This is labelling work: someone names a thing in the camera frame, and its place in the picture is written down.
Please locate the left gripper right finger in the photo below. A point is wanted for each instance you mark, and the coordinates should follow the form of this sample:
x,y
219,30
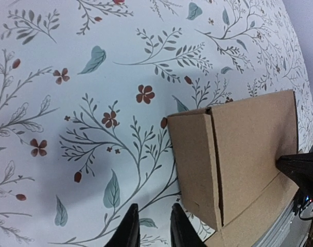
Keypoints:
x,y
299,168

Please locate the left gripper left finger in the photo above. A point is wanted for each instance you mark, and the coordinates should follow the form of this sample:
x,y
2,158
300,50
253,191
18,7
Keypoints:
x,y
128,232

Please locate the floral patterned table mat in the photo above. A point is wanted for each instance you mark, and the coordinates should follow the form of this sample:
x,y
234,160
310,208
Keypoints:
x,y
85,90

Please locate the front aluminium rail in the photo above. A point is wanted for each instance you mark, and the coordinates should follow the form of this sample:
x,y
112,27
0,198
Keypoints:
x,y
288,230

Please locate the brown cardboard box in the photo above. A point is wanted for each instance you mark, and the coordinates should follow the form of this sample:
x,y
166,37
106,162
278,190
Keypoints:
x,y
226,168

